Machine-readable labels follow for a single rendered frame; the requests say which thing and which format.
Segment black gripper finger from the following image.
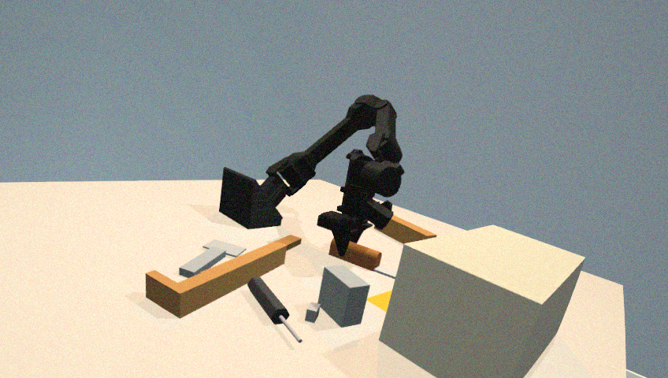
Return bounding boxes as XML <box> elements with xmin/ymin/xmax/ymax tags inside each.
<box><xmin>332</xmin><ymin>229</ymin><xmax>358</xmax><ymax>257</ymax></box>
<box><xmin>350</xmin><ymin>222</ymin><xmax>373</xmax><ymax>243</ymax></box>

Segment black-handled tool with grey metal rod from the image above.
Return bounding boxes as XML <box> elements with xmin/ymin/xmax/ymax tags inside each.
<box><xmin>247</xmin><ymin>276</ymin><xmax>302</xmax><ymax>343</ymax></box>

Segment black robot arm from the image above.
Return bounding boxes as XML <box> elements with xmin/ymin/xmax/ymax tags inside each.
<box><xmin>261</xmin><ymin>95</ymin><xmax>405</xmax><ymax>229</ymax></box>

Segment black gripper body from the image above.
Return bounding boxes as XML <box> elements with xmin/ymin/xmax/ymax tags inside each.
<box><xmin>317</xmin><ymin>183</ymin><xmax>375</xmax><ymax>235</ymax></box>

